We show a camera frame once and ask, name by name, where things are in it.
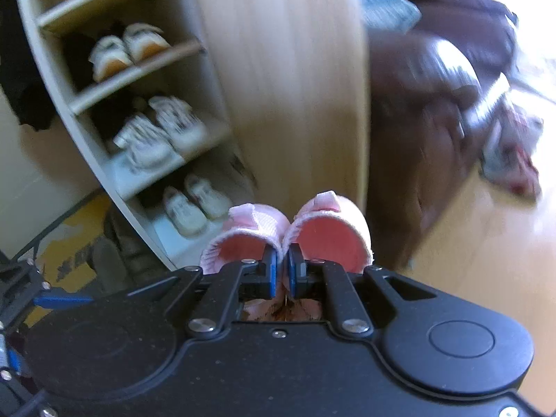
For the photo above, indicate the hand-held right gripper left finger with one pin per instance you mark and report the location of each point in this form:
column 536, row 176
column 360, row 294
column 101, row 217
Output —
column 271, row 271

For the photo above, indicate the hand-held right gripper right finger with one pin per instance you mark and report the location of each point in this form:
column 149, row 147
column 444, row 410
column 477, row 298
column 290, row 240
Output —
column 295, row 271

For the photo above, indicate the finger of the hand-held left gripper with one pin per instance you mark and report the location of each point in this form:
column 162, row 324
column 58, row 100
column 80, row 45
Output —
column 13, row 360
column 65, row 301

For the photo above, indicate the pink knit shoe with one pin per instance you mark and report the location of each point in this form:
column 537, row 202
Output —
column 243, row 234
column 330, row 230

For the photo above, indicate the wooden shoe cabinet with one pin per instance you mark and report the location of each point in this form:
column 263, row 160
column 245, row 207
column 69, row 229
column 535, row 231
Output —
column 282, row 74

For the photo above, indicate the white shoe with black mark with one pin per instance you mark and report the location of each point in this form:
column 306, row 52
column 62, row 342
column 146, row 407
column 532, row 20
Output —
column 145, row 41
column 110, row 58

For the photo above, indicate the yellow printed sheet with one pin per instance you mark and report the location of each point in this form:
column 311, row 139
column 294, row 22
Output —
column 74, row 243

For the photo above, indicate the dark grey object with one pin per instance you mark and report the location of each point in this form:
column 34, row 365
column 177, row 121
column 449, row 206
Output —
column 126, row 252

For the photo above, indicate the brown leather sofa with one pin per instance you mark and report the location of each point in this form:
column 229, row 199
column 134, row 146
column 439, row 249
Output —
column 425, row 117

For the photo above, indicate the grey red slipper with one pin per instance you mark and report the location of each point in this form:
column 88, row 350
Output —
column 517, row 173

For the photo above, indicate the dark cloth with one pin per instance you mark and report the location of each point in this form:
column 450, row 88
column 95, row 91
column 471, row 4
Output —
column 21, row 52

